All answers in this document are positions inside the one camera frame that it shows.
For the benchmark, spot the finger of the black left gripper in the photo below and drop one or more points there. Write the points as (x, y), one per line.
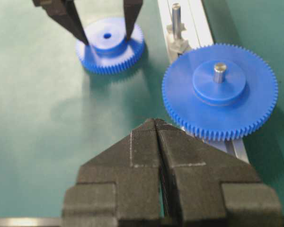
(131, 12)
(65, 14)

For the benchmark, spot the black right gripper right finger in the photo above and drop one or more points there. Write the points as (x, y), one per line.
(206, 187)

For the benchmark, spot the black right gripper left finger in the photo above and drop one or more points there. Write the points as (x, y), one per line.
(120, 187)

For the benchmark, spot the small blue plastic gear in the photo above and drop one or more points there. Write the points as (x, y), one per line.
(108, 51)

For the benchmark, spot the free steel shaft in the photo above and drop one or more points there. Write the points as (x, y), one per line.
(176, 21)

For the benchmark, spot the large blue plastic gear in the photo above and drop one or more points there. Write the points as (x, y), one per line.
(226, 111)

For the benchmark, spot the steel shaft through large gear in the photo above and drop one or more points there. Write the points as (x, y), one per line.
(219, 72)

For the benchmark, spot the silver aluminium extrusion rail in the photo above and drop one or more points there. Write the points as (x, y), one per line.
(193, 17)

